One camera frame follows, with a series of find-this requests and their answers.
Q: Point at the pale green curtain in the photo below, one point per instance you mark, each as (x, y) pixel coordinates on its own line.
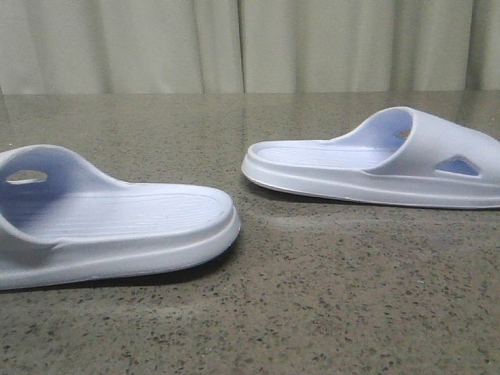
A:
(87, 47)

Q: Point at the light blue slipper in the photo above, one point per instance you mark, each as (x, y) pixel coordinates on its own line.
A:
(63, 220)
(398, 156)

